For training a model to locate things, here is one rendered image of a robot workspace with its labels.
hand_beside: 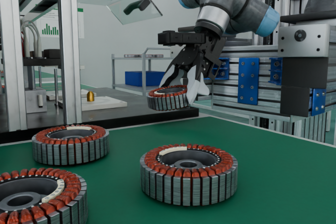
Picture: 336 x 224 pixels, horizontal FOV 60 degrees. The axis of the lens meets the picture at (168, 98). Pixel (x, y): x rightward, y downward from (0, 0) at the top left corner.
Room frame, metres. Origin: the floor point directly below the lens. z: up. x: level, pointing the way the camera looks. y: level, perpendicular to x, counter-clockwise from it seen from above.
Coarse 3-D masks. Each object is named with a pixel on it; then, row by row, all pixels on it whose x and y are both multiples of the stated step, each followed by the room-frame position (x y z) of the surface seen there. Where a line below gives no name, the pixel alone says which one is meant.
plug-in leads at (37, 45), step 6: (30, 24) 0.71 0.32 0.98; (24, 30) 0.69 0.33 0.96; (36, 30) 0.69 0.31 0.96; (24, 36) 0.72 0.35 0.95; (24, 42) 0.69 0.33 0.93; (36, 42) 0.73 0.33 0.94; (24, 48) 0.69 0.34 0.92; (36, 48) 0.73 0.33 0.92; (24, 54) 0.71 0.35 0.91; (36, 54) 0.73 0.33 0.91
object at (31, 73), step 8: (48, 56) 0.71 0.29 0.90; (56, 56) 0.71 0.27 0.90; (24, 64) 0.67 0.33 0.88; (32, 64) 0.68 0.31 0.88; (40, 64) 0.69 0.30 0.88; (48, 64) 0.70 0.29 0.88; (56, 64) 0.71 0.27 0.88; (32, 72) 0.69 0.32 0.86; (32, 80) 0.69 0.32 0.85; (32, 88) 0.69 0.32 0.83
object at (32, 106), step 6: (30, 90) 0.68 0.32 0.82; (36, 90) 0.68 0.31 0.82; (42, 90) 0.69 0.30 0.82; (30, 96) 0.67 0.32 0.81; (36, 96) 0.68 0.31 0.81; (42, 96) 0.69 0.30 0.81; (30, 102) 0.67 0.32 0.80; (36, 102) 0.68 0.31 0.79; (30, 108) 0.67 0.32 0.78; (36, 108) 0.68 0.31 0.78; (42, 108) 0.69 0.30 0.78
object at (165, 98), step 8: (160, 88) 0.71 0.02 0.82; (168, 88) 0.71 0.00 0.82; (176, 88) 0.70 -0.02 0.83; (184, 88) 0.67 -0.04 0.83; (152, 96) 0.65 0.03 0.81; (160, 96) 0.63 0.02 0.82; (168, 96) 0.62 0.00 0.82; (176, 96) 0.62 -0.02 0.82; (184, 96) 0.63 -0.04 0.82; (152, 104) 0.64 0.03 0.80; (160, 104) 0.63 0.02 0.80; (168, 104) 0.62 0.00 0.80; (176, 104) 0.62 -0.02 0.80; (184, 104) 0.63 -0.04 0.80
